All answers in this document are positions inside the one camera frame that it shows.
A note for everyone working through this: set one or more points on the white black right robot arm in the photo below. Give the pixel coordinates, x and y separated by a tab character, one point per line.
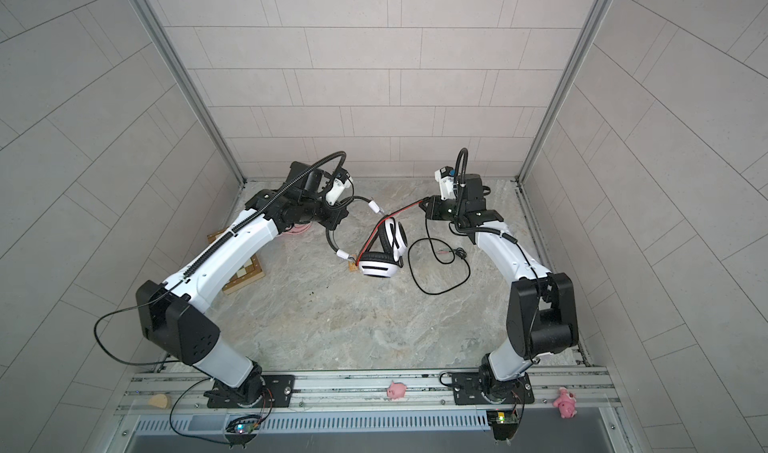
541	314

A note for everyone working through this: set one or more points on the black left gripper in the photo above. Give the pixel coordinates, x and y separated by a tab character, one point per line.
337	214

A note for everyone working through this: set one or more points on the pink pig toy centre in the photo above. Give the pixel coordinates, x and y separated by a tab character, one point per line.
396	391

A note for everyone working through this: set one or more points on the wooden folding chess board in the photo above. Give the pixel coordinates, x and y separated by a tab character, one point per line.
250	272

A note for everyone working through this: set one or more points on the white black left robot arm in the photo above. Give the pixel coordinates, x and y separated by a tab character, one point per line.
172	314

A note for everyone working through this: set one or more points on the left circuit board with led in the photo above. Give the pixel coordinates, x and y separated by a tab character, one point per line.
247	425

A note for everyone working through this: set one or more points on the white black headphones with cable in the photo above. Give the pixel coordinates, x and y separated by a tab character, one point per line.
385	251

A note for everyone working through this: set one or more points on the pink pig toy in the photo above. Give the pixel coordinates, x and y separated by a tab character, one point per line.
565	403
396	391

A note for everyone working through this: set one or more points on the pink headphones with cable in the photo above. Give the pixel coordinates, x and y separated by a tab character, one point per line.
298	229

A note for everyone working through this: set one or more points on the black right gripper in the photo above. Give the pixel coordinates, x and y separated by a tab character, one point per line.
435	212

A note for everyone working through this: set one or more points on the beige wooden piece on rail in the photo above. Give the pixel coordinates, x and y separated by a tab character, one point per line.
160	401

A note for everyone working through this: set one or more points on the pink pig toy right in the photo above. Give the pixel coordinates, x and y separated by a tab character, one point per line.
565	403

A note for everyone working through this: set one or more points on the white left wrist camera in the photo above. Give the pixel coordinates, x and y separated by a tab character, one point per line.
338	187

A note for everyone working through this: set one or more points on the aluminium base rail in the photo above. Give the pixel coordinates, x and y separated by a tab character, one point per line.
348	411

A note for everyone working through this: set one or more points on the right circuit board with led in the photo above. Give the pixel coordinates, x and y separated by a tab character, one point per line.
503	423

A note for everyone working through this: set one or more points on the circuit board with led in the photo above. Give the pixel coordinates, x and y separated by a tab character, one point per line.
503	423
247	425

